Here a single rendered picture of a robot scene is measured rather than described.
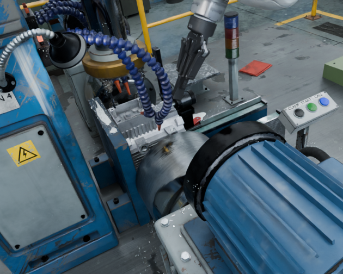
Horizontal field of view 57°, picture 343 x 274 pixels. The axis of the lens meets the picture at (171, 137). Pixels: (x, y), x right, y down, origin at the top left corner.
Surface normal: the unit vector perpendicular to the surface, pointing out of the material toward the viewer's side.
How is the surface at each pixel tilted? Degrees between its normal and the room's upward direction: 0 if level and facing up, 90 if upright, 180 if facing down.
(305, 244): 30
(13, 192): 90
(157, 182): 47
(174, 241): 0
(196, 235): 0
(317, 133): 0
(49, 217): 90
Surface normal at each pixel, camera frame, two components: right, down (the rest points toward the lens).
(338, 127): -0.14, -0.78
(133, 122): 0.44, 0.51
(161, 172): -0.63, -0.41
